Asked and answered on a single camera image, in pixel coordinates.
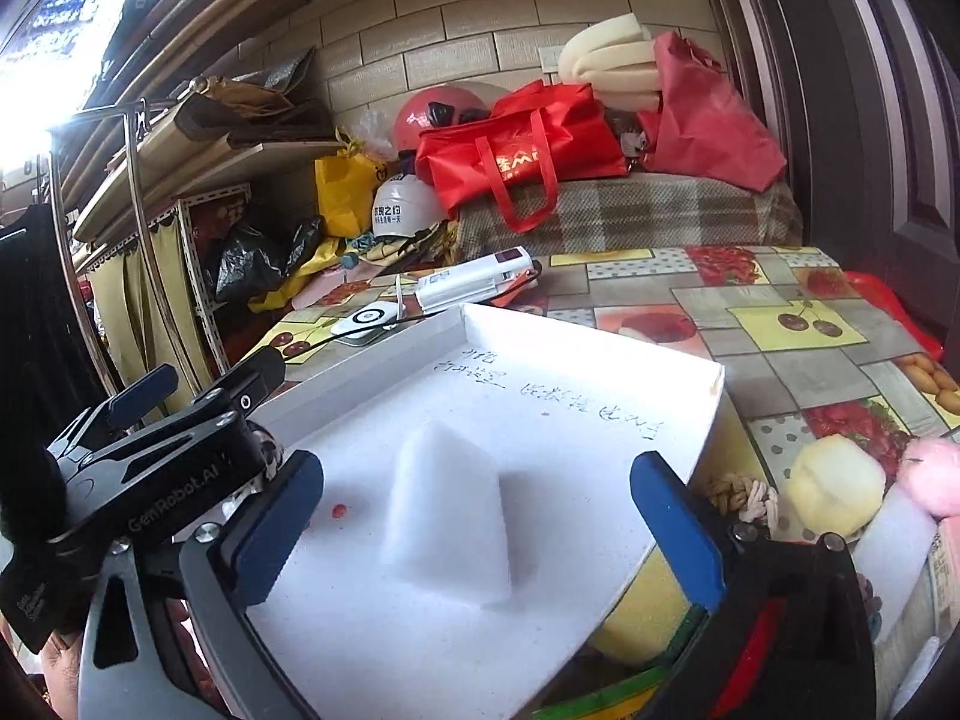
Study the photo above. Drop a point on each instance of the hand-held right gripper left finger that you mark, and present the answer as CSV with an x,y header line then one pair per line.
x,y
274,532

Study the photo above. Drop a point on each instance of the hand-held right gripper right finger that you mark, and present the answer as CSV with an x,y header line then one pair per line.
x,y
675,532

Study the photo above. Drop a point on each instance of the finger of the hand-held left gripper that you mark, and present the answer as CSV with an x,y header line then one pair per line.
x,y
251,382
142,394

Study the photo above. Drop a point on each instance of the white foam sponge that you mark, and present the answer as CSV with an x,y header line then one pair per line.
x,y
450,517

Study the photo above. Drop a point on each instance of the white cardboard box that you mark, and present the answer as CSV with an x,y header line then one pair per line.
x,y
525,420

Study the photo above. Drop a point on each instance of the pink plush toy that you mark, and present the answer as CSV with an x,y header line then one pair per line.
x,y
934,472

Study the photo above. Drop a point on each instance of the person's left hand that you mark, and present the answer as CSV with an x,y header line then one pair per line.
x,y
61,671

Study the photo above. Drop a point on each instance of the yellow curtain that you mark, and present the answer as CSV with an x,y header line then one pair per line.
x,y
169,300

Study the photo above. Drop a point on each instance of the yellow plastic cloth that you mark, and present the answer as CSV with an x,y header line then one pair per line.
x,y
300,277

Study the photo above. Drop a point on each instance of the black plastic bag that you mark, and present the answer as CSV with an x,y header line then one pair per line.
x,y
247,259

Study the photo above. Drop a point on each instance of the dark hanging clothing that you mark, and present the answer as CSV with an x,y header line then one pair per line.
x,y
37,315

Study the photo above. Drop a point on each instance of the white round device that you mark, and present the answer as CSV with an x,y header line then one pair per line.
x,y
367,319

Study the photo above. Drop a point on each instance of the pale yellow round sponge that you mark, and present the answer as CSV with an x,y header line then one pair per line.
x,y
836,491

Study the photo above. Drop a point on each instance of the green yellow packet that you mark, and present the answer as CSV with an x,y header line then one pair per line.
x,y
600,694

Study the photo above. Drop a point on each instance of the chrome metal rack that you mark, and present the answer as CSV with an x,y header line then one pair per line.
x,y
142,202

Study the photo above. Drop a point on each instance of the patterned cloth pile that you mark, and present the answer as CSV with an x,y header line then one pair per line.
x,y
390,247

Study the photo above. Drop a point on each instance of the yellow bag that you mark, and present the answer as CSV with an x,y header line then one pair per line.
x,y
345,191

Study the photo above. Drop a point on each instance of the white foam block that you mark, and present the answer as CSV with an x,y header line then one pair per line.
x,y
896,555

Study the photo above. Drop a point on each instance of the wooden boards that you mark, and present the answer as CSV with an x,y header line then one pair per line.
x,y
210,157

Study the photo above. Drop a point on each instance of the white helmet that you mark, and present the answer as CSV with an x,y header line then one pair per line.
x,y
405,206

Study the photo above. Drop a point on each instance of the brown leather bag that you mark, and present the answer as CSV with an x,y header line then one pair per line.
x,y
247,116

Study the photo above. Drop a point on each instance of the red helmet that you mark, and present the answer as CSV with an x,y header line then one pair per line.
x,y
424,116

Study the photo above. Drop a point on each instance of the red plastic bag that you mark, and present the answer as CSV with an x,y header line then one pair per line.
x,y
900,307

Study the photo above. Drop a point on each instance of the plaid blanket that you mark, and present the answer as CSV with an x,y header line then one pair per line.
x,y
637,214

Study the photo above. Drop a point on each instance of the red tote bag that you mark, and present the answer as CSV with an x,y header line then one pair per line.
x,y
525,142

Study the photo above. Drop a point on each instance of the crumpled red bag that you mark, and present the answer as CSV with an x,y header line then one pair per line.
x,y
705,127

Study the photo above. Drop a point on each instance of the brown door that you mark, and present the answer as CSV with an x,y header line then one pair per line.
x,y
862,127

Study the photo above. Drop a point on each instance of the cream foam roll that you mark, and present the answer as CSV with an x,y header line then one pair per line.
x,y
607,64

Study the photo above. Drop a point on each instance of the white wall socket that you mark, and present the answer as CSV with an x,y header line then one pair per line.
x,y
551,61

